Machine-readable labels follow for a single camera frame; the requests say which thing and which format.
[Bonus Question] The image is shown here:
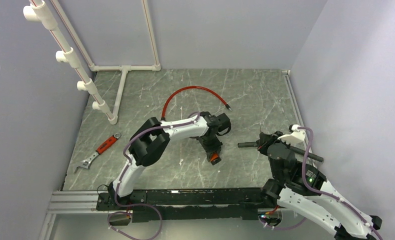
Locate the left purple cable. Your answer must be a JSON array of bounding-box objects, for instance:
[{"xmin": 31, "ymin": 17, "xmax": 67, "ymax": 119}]
[{"xmin": 107, "ymin": 111, "xmax": 202, "ymax": 240}]

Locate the black rubber hose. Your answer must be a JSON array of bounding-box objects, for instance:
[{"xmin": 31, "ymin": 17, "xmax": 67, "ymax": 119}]
[{"xmin": 237, "ymin": 141, "xmax": 325, "ymax": 163}]

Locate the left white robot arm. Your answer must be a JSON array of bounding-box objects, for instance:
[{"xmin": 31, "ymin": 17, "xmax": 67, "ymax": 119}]
[{"xmin": 107, "ymin": 111, "xmax": 232, "ymax": 210}]

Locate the purple cable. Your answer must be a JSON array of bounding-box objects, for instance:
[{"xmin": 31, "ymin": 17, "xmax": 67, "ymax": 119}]
[
  {"xmin": 107, "ymin": 111, "xmax": 202, "ymax": 240},
  {"xmin": 258, "ymin": 126, "xmax": 384, "ymax": 240}
]

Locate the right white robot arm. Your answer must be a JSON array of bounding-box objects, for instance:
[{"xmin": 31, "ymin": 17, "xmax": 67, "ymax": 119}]
[{"xmin": 256, "ymin": 124, "xmax": 383, "ymax": 240}]

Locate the orange padlock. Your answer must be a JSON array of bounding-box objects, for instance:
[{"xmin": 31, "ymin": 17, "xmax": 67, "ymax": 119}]
[{"xmin": 209, "ymin": 152, "xmax": 221, "ymax": 165}]

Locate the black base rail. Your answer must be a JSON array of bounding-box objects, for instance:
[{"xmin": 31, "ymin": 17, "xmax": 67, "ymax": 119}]
[{"xmin": 96, "ymin": 185, "xmax": 280, "ymax": 223}]

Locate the red-handled adjustable wrench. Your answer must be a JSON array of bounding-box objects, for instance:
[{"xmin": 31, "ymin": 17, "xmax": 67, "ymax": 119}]
[{"xmin": 73, "ymin": 132, "xmax": 122, "ymax": 174}]

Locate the white PVC pipe frame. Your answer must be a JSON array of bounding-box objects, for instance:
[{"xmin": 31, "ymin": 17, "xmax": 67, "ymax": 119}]
[{"xmin": 22, "ymin": 0, "xmax": 162, "ymax": 125}]

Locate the red cable lock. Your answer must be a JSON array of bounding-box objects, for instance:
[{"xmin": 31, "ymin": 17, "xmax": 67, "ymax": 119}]
[{"xmin": 160, "ymin": 85, "xmax": 233, "ymax": 121}]

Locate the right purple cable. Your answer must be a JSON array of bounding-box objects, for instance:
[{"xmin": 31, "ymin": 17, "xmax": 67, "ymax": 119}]
[{"xmin": 258, "ymin": 126, "xmax": 384, "ymax": 240}]

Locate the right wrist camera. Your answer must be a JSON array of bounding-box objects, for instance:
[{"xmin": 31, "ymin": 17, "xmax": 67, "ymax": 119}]
[{"xmin": 277, "ymin": 124, "xmax": 306, "ymax": 145}]

